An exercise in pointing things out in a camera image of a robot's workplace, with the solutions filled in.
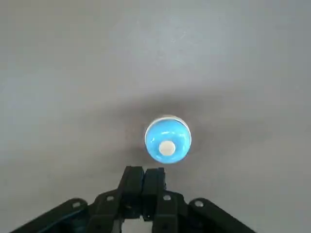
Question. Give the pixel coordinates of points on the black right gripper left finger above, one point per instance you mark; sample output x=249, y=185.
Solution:
x=107, y=206

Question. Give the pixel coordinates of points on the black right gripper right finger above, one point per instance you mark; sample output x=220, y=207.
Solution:
x=167, y=206

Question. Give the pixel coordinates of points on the blue call bell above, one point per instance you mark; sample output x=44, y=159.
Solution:
x=167, y=143

